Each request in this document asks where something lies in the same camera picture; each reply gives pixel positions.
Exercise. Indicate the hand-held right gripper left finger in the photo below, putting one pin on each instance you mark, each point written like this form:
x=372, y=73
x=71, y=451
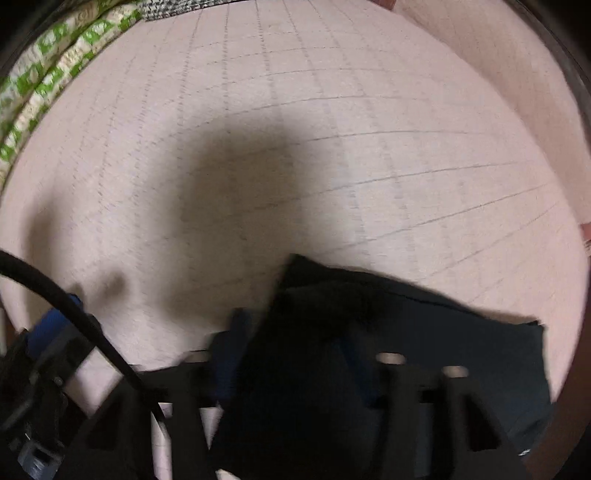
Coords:
x=230, y=350

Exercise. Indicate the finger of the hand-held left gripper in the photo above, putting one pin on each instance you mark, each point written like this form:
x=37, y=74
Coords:
x=53, y=323

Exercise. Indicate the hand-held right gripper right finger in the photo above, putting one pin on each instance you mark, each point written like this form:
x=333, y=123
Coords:
x=364, y=369

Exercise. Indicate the dark navy pants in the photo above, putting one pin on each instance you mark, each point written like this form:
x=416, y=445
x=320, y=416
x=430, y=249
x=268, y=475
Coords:
x=369, y=318

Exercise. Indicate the pink checked bed sheet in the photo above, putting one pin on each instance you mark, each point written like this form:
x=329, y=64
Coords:
x=295, y=152

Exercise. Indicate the green floral patterned cloth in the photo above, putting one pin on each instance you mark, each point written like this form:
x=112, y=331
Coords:
x=46, y=74

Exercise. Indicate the houndstooth patterned cloth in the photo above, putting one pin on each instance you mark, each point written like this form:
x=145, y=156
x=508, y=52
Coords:
x=180, y=9

